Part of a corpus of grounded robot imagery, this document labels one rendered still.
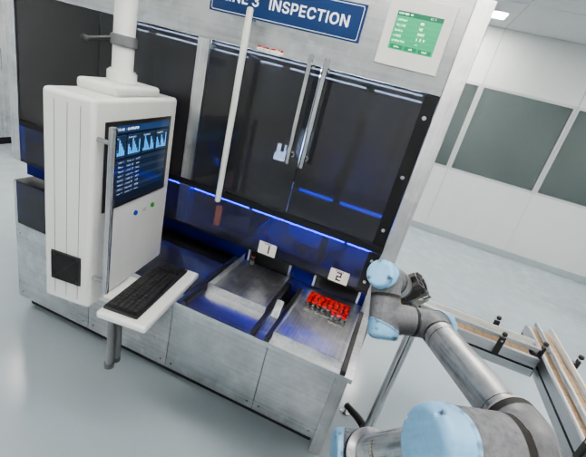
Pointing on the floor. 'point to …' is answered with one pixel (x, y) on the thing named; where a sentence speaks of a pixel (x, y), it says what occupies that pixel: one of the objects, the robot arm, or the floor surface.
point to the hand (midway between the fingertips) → (413, 300)
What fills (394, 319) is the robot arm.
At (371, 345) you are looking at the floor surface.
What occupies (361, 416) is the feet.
